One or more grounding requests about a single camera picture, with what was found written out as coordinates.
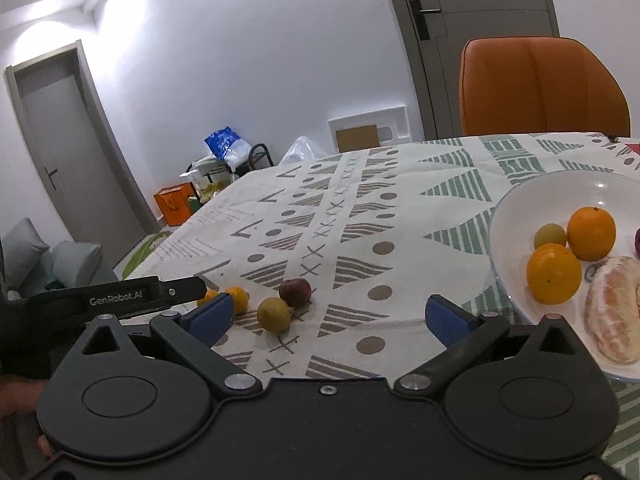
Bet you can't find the white wall panel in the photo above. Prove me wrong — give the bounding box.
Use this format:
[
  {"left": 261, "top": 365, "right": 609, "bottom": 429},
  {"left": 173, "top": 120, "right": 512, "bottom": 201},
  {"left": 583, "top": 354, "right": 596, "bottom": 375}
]
[{"left": 327, "top": 106, "right": 412, "bottom": 154}]

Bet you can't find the orange paper bag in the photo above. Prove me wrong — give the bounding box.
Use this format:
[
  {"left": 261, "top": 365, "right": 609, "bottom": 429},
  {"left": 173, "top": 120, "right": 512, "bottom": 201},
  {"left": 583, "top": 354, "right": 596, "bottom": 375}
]
[{"left": 154, "top": 183, "right": 199, "bottom": 226}]

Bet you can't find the white plate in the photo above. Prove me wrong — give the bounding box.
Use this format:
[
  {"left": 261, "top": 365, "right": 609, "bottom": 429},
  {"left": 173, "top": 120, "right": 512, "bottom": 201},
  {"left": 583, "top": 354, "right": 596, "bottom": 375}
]
[{"left": 489, "top": 170, "right": 640, "bottom": 381}]

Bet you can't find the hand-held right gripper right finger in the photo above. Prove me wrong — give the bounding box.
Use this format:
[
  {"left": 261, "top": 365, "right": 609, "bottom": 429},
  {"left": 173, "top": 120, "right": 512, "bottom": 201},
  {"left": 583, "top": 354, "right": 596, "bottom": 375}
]
[{"left": 394, "top": 294, "right": 584, "bottom": 395}]

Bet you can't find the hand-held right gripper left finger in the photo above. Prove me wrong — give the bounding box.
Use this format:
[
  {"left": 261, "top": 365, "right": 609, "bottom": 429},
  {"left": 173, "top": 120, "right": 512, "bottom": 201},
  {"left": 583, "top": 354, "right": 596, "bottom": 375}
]
[{"left": 75, "top": 292, "right": 264, "bottom": 397}]

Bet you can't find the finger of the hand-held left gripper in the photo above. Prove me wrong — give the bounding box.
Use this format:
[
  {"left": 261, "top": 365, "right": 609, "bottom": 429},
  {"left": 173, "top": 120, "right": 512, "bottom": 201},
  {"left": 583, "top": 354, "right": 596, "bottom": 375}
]
[{"left": 159, "top": 275, "right": 207, "bottom": 307}]

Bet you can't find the clear plastic bag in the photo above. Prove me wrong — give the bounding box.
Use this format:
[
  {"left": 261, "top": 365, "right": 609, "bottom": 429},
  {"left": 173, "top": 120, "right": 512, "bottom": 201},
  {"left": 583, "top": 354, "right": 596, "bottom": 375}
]
[{"left": 278, "top": 136, "right": 329, "bottom": 167}]

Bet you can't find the green floor mat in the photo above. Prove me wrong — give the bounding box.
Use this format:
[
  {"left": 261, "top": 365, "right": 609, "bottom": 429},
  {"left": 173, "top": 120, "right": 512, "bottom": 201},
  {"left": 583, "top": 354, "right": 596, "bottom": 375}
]
[{"left": 122, "top": 232, "right": 169, "bottom": 279}]

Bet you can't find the black shoe rack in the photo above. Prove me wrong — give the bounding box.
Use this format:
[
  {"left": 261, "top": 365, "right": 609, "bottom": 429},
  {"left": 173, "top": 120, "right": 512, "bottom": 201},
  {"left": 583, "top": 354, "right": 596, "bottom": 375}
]
[{"left": 187, "top": 143, "right": 275, "bottom": 196}]

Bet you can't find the large orange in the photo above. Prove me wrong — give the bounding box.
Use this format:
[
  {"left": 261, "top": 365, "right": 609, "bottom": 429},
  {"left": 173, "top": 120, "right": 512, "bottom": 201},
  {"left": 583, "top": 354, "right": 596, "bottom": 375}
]
[
  {"left": 567, "top": 206, "right": 617, "bottom": 262},
  {"left": 526, "top": 243, "right": 582, "bottom": 305}
]

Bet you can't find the brown cardboard sheet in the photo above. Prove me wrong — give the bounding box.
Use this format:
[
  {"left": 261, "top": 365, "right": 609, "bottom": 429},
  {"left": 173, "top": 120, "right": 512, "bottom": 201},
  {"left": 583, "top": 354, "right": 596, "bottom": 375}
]
[{"left": 336, "top": 126, "right": 382, "bottom": 153}]

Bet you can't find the green-brown round fruit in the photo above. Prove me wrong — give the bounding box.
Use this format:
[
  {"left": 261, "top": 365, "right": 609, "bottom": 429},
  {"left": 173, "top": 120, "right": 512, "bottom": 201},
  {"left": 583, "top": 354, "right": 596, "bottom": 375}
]
[
  {"left": 257, "top": 297, "right": 291, "bottom": 333},
  {"left": 534, "top": 223, "right": 568, "bottom": 251}
]

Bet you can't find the grey sofa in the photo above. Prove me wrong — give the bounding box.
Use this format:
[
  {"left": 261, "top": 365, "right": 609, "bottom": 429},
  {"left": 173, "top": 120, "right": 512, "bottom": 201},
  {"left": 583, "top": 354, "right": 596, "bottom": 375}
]
[{"left": 0, "top": 217, "right": 119, "bottom": 302}]

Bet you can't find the blue plastic bag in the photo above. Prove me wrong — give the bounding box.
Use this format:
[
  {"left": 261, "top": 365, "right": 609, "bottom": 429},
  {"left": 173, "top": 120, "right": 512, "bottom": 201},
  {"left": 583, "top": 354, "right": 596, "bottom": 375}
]
[{"left": 204, "top": 126, "right": 251, "bottom": 169}]

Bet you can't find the black door handle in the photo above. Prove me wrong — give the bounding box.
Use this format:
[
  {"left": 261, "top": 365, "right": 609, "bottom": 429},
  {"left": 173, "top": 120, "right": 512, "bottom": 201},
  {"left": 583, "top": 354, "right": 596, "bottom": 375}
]
[{"left": 409, "top": 0, "right": 444, "bottom": 41}]

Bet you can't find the grey side door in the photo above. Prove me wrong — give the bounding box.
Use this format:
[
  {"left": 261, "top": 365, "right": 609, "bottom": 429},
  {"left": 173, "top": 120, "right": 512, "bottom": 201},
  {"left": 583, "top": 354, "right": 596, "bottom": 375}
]
[{"left": 5, "top": 40, "right": 162, "bottom": 267}]

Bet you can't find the orange chair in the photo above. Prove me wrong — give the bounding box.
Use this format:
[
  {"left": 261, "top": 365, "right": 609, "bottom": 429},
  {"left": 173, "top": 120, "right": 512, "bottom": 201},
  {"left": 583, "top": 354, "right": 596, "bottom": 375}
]
[{"left": 459, "top": 36, "right": 632, "bottom": 137}]

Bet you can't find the peeled pomelo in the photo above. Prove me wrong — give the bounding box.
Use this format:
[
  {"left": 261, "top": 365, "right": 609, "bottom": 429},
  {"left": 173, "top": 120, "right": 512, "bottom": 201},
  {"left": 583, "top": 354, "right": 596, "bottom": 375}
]
[{"left": 585, "top": 256, "right": 640, "bottom": 363}]

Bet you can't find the person's left hand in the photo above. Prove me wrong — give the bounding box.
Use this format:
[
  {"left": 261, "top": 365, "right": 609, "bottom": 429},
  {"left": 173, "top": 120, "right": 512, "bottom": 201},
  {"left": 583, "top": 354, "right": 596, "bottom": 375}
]
[{"left": 0, "top": 377, "right": 55, "bottom": 460}]

